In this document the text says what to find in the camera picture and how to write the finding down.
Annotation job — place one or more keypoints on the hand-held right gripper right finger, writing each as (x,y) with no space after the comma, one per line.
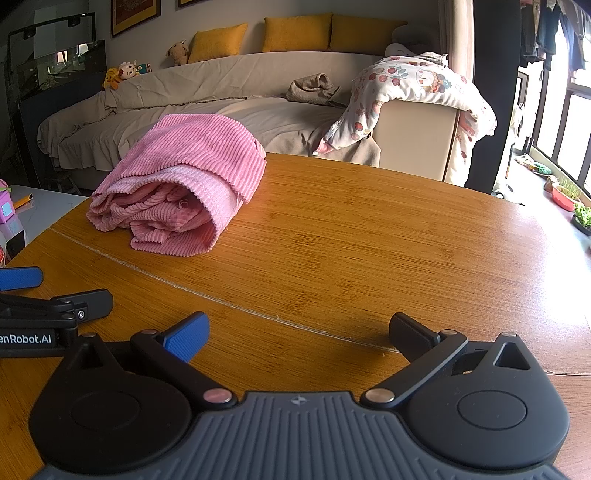
(406,334)

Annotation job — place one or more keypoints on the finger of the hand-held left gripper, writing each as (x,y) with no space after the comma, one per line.
(21,278)
(92,304)

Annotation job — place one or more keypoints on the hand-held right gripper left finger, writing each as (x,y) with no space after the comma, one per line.
(187,337)

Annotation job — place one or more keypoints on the row of hanging clothes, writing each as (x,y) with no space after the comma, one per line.
(549,32)

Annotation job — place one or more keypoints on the black white card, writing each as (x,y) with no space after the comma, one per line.
(16,242)

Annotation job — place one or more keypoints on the grey side table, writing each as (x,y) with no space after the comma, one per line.
(51,217)

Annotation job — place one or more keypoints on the purple toy bottle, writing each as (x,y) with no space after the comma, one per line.
(7,205)

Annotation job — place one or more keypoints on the dark fish tank stand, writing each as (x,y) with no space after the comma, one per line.
(30,138)

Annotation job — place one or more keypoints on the white floor cleaner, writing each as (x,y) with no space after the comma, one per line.
(505,194)

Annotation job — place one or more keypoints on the red plant tray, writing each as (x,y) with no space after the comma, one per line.
(565,198)

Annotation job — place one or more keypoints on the black grass tray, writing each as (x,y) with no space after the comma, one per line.
(582,219)

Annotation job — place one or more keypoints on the yellow green plant dish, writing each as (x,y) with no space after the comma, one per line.
(525,160)

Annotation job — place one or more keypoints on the glass fish tank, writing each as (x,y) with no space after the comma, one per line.
(60,64)

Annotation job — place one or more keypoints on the yellow plush toy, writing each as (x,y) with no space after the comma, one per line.
(112,79)

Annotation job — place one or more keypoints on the white pink plush doll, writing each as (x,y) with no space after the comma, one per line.
(128,70)

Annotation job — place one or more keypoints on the beige covered sofa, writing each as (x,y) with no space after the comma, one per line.
(184,78)

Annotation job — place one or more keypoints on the floral white quilt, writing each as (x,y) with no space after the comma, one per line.
(415,78)

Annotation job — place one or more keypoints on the black framed window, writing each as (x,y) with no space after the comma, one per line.
(577,138)

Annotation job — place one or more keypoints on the beige crumpled cloth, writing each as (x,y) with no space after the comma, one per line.
(314,90)

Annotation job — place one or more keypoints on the beige bear plush toy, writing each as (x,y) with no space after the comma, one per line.
(178,53)

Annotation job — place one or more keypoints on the yellow cushion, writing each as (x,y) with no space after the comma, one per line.
(298,32)
(367,32)
(217,44)

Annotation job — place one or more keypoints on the grey white plush pillow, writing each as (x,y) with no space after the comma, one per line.
(408,39)

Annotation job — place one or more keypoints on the beige curtain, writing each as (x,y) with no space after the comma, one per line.
(461,41)

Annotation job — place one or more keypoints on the red framed wall picture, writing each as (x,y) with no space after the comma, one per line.
(191,2)
(136,14)

